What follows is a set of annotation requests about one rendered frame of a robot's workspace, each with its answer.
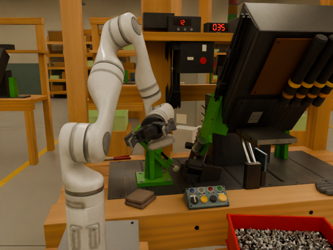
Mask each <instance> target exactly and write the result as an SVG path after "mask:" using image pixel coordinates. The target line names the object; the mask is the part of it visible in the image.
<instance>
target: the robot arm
mask: <svg viewBox="0 0 333 250"><path fill-rule="evenodd" d="M131 44H133V46H134V48H135V52H136V70H135V83H136V86H137V88H138V91H139V93H140V95H141V97H142V100H143V103H144V107H145V115H146V117H145V118H144V119H143V121H142V123H141V128H140V129H139V130H137V131H135V133H133V132H130V133H129V134H128V135H127V136H126V137H125V138H124V140H125V143H126V145H127V146H129V147H131V148H133V147H134V146H135V145H136V143H138V142H143V141H145V140H147V139H151V141H150V142H149V143H148V145H147V147H148V149H149V150H156V149H159V148H163V147H166V146H168V145H171V144H173V143H175V136H174V135H172V134H169V133H170V130H176V129H177V128H176V125H175V122H174V120H173V119H174V109H173V107H172V106H171V105H170V104H169V103H163V104H160V105H157V106H154V107H152V106H151V105H152V104H153V103H155V102H156V101H158V100H159V99H160V98H161V96H162V94H161V91H160V89H159V86H158V84H157V81H156V79H155V77H154V74H153V71H152V68H151V64H150V60H149V56H148V52H147V48H146V45H145V41H144V37H143V33H142V30H141V27H140V24H139V22H138V20H137V18H136V17H135V16H134V15H133V14H132V13H125V14H122V15H120V16H117V17H115V18H112V19H110V20H108V21H107V22H106V23H105V24H104V26H103V29H102V34H101V40H100V45H99V49H98V52H97V55H96V58H95V61H94V64H93V66H92V69H91V72H90V75H89V77H88V81H87V87H88V91H89V93H90V95H91V97H92V99H93V101H94V103H95V105H96V108H97V110H98V118H97V121H96V122H95V123H66V124H64V125H63V126H62V128H61V130H60V132H59V137H58V151H59V159H60V167H61V176H62V181H63V184H64V190H65V208H66V223H67V239H68V250H106V222H105V189H104V177H103V175H102V174H101V173H99V172H97V171H95V170H93V169H91V168H89V167H88V166H86V165H85V164H84V163H101V162H103V161H104V160H105V158H106V156H107V154H108V151H109V148H110V142H111V134H112V127H113V121H114V115H115V111H116V106H117V102H118V99H119V95H120V92H121V88H122V84H123V80H124V75H125V72H124V67H123V65H122V63H121V62H120V60H119V59H118V57H117V56H116V55H117V52H118V50H119V49H120V48H122V47H125V46H128V45H131ZM136 138H137V140H136ZM142 138H143V139H142Z"/></svg>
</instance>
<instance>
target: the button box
mask: <svg viewBox="0 0 333 250"><path fill-rule="evenodd" d="M211 187H212V188H213V191H209V190H208V187H202V188H203V189H204V191H203V192H200V191H199V188H200V187H193V189H195V192H194V193H191V192H190V191H189V190H190V189H191V188H186V189H185V192H184V196H183V197H184V201H185V203H186V205H187V207H188V209H189V210H192V209H204V208H215V207H226V206H229V205H230V204H229V200H228V197H227V194H226V191H225V187H224V186H221V187H222V190H221V191H219V190H218V189H217V187H218V186H211ZM220 194H225V195H226V197H227V199H226V201H224V202H222V201H220V200H219V195H220ZM211 195H215V196H216V197H217V200H216V201H215V202H212V201H211V200H210V197H211ZM193 196H195V197H197V198H198V202H197V203H196V204H194V203H192V202H191V198H192V197H193ZM202 196H206V197H207V199H208V200H207V202H205V203H203V202H202V201H201V197H202Z"/></svg>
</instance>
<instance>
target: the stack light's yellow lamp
mask: <svg viewBox="0 0 333 250"><path fill-rule="evenodd" d="M237 11H238V6H237V5H229V6H228V15H230V14H237Z"/></svg>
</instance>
